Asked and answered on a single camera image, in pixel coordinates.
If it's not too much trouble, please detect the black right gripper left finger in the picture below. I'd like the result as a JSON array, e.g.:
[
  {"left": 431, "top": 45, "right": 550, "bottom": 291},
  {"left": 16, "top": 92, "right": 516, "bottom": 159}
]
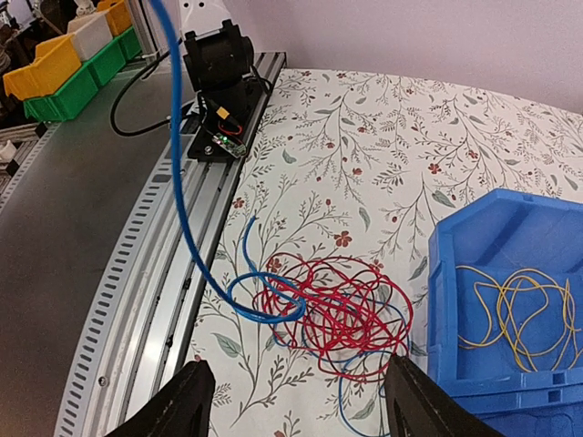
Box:
[{"left": 108, "top": 361, "right": 215, "bottom": 437}]

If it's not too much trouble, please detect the white storage box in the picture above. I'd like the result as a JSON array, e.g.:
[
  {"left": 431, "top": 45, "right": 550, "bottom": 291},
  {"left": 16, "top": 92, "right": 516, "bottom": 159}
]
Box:
[{"left": 67, "top": 12, "right": 113, "bottom": 62}]

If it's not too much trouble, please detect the black power cable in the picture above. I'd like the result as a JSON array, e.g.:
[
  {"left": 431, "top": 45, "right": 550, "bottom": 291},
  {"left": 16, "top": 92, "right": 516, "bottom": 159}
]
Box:
[{"left": 108, "top": 49, "right": 201, "bottom": 137}]

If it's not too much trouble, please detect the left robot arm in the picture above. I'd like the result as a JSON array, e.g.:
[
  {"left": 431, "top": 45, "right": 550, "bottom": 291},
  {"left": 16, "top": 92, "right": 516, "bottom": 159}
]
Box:
[{"left": 179, "top": 0, "right": 254, "bottom": 92}]

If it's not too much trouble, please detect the yellow cable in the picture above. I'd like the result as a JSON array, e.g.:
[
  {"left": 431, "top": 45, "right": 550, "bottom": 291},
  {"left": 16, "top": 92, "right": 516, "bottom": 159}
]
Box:
[{"left": 455, "top": 266, "right": 579, "bottom": 372}]

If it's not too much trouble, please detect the aluminium front rail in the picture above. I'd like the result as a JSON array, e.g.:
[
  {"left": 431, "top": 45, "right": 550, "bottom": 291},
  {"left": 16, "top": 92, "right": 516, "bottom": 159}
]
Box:
[{"left": 52, "top": 49, "right": 288, "bottom": 437}]

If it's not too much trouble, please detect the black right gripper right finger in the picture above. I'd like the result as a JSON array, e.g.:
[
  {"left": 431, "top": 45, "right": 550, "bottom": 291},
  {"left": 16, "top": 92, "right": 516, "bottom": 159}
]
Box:
[{"left": 384, "top": 355, "right": 500, "bottom": 436}]

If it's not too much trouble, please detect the green storage bin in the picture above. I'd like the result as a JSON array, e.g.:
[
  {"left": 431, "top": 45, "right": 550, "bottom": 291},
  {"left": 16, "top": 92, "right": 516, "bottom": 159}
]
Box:
[{"left": 24, "top": 26, "right": 141, "bottom": 122}]

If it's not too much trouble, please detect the floral tablecloth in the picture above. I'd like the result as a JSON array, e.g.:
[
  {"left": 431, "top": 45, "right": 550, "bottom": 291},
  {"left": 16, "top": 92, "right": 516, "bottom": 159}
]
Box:
[{"left": 190, "top": 69, "right": 582, "bottom": 436}]

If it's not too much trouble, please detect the yellow storage bin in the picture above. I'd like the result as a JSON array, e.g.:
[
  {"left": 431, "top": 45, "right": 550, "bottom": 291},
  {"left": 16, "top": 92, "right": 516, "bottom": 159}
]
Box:
[{"left": 3, "top": 34, "right": 82, "bottom": 101}]

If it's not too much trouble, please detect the blue plastic bin far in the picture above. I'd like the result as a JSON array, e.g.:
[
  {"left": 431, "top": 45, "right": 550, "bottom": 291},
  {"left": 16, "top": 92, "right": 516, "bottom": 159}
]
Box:
[{"left": 427, "top": 188, "right": 582, "bottom": 436}]

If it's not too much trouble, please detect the red cable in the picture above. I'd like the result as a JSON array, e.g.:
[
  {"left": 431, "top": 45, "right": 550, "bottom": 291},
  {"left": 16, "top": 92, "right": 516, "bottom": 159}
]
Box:
[{"left": 252, "top": 252, "right": 414, "bottom": 383}]

